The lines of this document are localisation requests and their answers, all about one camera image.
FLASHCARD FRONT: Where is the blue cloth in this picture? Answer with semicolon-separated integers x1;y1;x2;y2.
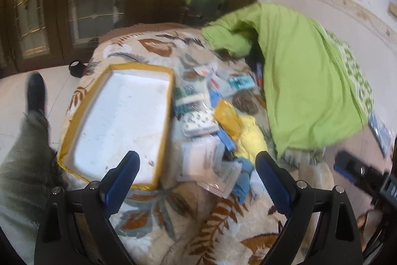
231;158;258;203

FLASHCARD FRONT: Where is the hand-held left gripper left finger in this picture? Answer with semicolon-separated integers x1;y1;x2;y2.
34;151;141;265

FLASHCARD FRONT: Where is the red and white packet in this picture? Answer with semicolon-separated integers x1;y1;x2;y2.
194;65;218;77

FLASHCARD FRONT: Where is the clear striped packet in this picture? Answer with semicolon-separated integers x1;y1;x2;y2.
206;73;233;98

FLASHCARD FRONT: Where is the clear plastic packet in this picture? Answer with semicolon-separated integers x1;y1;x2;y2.
178;138;224;183
198;159;242;199

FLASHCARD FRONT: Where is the brown knitted sock bundle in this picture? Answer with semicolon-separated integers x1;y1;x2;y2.
232;91;259;115

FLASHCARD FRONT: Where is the orange-yellow packet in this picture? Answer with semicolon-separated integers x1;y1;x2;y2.
214;99;244;141

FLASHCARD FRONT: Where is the light blue packet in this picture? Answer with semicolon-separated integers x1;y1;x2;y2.
369;111;391;157

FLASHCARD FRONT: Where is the leaf-printed blanket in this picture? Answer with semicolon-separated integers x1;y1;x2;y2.
57;23;342;265

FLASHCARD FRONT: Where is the person's black shoe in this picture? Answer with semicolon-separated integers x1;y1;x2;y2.
26;72;47;116

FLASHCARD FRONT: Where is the blue-green packet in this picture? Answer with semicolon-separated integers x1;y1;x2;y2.
173;83;207;115

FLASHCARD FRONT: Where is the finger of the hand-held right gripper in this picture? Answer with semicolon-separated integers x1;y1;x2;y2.
333;151;387;191

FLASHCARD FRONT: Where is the white dotted packet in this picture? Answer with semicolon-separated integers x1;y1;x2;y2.
181;108;219;137

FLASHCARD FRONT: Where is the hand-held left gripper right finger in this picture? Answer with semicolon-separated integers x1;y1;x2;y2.
255;151;363;265

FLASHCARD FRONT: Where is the black round object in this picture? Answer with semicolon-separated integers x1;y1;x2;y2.
69;60;85;77

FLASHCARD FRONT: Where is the small blue packet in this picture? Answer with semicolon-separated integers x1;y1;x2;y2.
217;130;236;151

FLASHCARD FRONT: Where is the person's trousered leg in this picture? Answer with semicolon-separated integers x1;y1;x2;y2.
0;111;72;265

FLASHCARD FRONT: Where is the yellow cloth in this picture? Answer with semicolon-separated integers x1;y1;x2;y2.
234;114;269;163

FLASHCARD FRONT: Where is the gold-rimmed white box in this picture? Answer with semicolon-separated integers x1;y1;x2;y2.
57;63;176;191

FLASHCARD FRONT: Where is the teal packet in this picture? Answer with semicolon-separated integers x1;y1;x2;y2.
228;75;255;92

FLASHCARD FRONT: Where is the green blanket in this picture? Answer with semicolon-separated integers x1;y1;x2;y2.
201;2;374;158

